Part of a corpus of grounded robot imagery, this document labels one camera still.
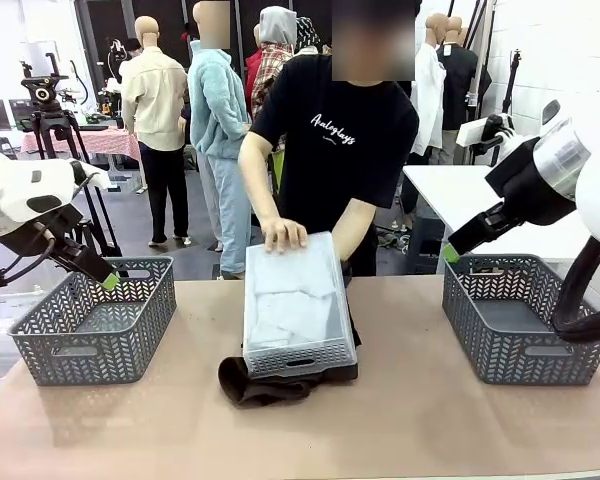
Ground black camera tripod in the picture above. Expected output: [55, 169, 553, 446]
[19, 99, 124, 259]

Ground grey plastic basket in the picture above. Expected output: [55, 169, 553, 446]
[8, 256, 177, 387]
[442, 253, 600, 386]

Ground mannequin in red top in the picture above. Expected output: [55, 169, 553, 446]
[244, 24, 264, 91]

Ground mannequin in cream shirt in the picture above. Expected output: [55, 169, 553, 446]
[121, 15, 190, 247]

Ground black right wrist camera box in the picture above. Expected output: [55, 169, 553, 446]
[484, 137, 544, 201]

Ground white work table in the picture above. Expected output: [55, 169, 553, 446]
[402, 164, 600, 264]

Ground black light stand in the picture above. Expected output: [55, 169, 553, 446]
[501, 48, 525, 119]

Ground person's left forearm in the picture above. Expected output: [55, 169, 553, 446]
[332, 197, 380, 264]

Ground mannequin in lime trousers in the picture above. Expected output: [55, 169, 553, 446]
[271, 149, 287, 201]

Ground clear plastic bin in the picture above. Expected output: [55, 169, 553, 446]
[242, 230, 359, 377]

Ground person in black t-shirt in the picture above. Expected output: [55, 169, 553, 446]
[237, 0, 421, 279]

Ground brown trousers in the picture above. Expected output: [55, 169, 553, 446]
[217, 355, 314, 410]

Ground person's right forearm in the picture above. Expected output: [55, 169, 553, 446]
[239, 169, 291, 229]

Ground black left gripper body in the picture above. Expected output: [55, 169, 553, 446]
[2, 203, 89, 271]

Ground mannequin in white shirt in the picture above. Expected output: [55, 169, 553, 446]
[412, 13, 449, 166]

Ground mannequin in plaid hoodie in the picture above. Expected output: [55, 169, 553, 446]
[249, 5, 301, 121]

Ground mannequin in black shirt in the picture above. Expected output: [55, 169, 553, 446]
[437, 17, 481, 166]

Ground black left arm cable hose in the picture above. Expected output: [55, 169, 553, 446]
[0, 224, 57, 294]

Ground dark grey stool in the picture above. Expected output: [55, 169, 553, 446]
[408, 214, 447, 275]

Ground mannequin with patterned hood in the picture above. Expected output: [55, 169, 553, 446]
[294, 16, 331, 56]

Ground red checkered tablecloth table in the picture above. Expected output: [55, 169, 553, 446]
[20, 124, 142, 162]

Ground person's right hand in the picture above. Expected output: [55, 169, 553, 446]
[261, 217, 310, 254]

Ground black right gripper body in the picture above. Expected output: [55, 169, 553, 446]
[481, 187, 577, 236]

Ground mannequin in blue fleece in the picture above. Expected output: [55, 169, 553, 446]
[187, 0, 254, 280]

